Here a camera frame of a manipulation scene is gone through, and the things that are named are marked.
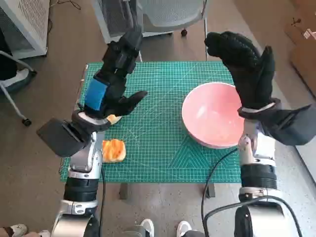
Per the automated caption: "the labelled cardboard box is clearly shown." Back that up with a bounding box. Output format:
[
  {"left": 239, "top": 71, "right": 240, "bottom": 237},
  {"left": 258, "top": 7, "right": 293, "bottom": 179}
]
[{"left": 283, "top": 0, "right": 316, "bottom": 45}]

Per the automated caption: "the white shoe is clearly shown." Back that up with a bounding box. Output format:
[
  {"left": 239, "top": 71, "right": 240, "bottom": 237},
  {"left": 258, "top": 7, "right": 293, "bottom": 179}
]
[
  {"left": 177, "top": 220, "right": 191, "bottom": 237},
  {"left": 140, "top": 218, "right": 155, "bottom": 237}
]

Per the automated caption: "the white framed office chair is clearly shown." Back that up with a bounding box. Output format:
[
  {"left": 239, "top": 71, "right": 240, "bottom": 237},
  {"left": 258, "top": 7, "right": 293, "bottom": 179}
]
[{"left": 0, "top": 50, "right": 38, "bottom": 126}]

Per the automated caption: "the rectangular orange toy bread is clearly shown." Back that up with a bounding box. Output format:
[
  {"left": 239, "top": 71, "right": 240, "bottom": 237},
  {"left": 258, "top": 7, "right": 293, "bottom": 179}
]
[{"left": 102, "top": 139, "right": 127, "bottom": 163}]

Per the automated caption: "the green cutting mat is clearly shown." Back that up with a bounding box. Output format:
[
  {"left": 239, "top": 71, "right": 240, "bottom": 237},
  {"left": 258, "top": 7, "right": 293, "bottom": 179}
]
[{"left": 60, "top": 61, "right": 244, "bottom": 184}]

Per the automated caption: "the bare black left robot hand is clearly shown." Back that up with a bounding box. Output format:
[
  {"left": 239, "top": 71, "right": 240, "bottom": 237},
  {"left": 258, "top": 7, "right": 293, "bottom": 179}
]
[{"left": 81, "top": 24, "right": 149, "bottom": 119}]

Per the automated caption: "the white perforated metal cabinet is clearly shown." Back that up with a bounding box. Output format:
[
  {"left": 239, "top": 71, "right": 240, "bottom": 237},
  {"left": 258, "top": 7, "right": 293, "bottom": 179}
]
[{"left": 0, "top": 0, "right": 50, "bottom": 60}]

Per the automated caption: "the pink bowl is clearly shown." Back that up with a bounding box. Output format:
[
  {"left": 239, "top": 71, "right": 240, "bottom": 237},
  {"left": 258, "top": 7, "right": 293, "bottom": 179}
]
[{"left": 182, "top": 82, "right": 245, "bottom": 150}]

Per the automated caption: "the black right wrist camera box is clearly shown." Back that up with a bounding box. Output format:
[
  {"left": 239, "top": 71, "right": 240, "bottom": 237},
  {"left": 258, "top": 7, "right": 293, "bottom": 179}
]
[{"left": 256, "top": 103, "right": 316, "bottom": 146}]

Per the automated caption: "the round pale toy bread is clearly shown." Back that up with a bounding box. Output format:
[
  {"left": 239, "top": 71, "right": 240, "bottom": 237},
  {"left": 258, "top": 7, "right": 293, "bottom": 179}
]
[{"left": 107, "top": 114, "right": 122, "bottom": 125}]

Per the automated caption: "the grey mesh chair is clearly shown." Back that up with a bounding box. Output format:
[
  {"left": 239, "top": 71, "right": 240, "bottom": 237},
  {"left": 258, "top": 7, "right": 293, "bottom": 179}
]
[{"left": 137, "top": 0, "right": 210, "bottom": 62}]

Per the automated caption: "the looping black right arm cable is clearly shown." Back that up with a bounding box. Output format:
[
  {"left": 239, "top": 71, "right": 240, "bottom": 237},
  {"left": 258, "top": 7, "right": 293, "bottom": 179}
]
[{"left": 204, "top": 196, "right": 304, "bottom": 237}]

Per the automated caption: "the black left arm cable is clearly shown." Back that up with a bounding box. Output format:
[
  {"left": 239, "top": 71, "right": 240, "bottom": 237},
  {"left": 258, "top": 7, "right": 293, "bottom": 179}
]
[{"left": 98, "top": 138, "right": 107, "bottom": 237}]

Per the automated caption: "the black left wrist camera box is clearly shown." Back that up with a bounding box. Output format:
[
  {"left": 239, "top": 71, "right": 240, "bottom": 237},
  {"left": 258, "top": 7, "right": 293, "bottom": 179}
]
[{"left": 36, "top": 118, "right": 91, "bottom": 158}]

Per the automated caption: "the grey perforated metal cabinet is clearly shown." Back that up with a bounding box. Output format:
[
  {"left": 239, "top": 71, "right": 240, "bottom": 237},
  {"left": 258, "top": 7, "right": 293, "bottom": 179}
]
[{"left": 91, "top": 0, "right": 173, "bottom": 44}]

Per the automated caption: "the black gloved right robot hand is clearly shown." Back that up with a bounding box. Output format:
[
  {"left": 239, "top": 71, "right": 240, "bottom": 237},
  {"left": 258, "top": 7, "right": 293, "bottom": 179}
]
[{"left": 204, "top": 31, "right": 276, "bottom": 109}]

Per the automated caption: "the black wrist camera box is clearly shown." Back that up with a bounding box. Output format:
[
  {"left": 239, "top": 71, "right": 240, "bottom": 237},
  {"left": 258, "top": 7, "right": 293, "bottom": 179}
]
[
  {"left": 36, "top": 118, "right": 91, "bottom": 158},
  {"left": 256, "top": 103, "right": 316, "bottom": 146}
]

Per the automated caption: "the plain cardboard box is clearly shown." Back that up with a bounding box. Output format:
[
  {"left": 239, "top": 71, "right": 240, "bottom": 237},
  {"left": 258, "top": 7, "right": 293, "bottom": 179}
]
[{"left": 289, "top": 45, "right": 316, "bottom": 97}]

